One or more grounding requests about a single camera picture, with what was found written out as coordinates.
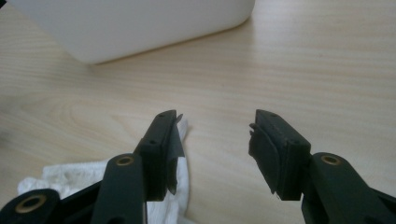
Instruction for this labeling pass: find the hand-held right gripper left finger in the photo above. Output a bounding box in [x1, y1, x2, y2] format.
[90, 109, 186, 224]

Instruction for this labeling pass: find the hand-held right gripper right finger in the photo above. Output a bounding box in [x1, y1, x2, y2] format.
[247, 108, 396, 224]

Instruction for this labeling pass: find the white plastic bin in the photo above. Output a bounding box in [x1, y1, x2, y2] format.
[6, 0, 256, 65]

